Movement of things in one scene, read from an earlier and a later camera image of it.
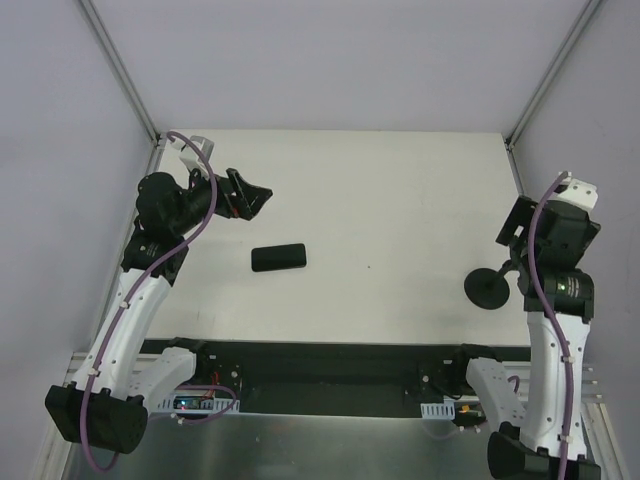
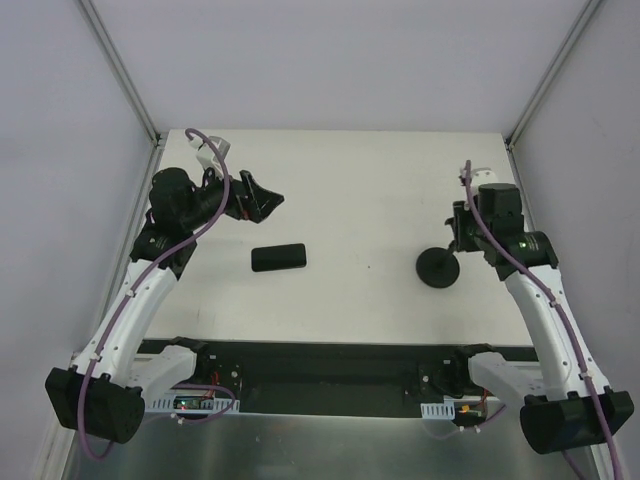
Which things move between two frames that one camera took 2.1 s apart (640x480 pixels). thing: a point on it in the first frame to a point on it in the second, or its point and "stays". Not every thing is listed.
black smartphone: [278, 257] stays
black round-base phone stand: [488, 288] to [438, 267]
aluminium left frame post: [122, 72] stays
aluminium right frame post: [572, 39] stays
